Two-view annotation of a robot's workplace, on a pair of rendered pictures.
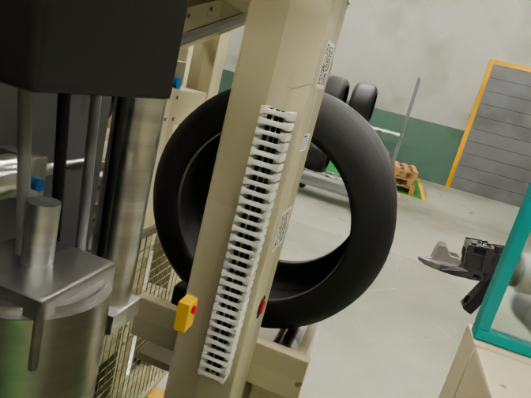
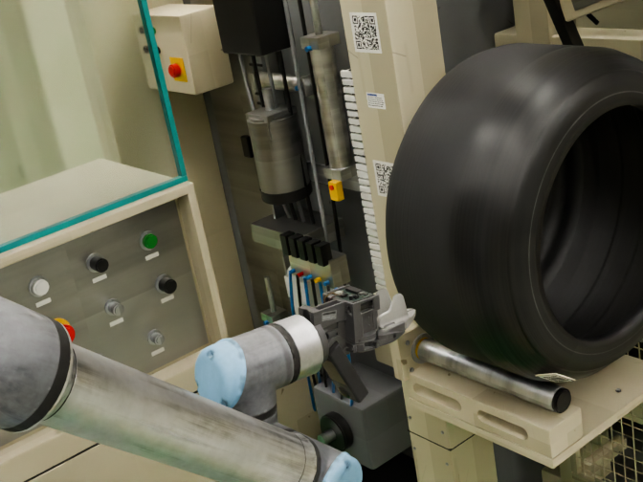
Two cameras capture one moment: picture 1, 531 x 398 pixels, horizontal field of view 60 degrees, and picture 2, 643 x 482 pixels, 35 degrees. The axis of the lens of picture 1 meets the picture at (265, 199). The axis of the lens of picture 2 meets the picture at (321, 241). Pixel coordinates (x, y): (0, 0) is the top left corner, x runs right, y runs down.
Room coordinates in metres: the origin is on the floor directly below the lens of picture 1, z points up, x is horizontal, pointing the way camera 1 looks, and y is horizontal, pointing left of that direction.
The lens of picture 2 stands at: (1.92, -1.56, 1.86)
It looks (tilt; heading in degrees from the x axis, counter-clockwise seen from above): 21 degrees down; 131
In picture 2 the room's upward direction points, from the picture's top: 10 degrees counter-clockwise
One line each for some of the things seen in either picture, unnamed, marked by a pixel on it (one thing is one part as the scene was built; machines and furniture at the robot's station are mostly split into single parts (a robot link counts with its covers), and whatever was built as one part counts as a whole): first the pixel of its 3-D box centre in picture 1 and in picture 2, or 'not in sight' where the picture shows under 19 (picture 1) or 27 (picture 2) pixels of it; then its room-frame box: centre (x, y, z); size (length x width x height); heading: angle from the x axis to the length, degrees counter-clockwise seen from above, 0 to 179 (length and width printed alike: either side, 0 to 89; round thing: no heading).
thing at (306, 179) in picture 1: (352, 137); not in sight; (6.56, -0.98, 0.96); 1.30 x 0.62 x 1.92; 75
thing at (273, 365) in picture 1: (217, 343); (466, 317); (0.88, 0.02, 0.90); 0.40 x 0.03 x 0.10; 77
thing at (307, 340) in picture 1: (289, 352); (489, 402); (1.03, -0.15, 0.83); 0.36 x 0.09 x 0.06; 167
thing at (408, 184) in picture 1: (394, 174); not in sight; (9.51, -2.47, 0.22); 1.27 x 0.90 x 0.43; 167
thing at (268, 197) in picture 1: (244, 250); (374, 182); (0.71, 0.01, 1.19); 0.05 x 0.04 x 0.48; 77
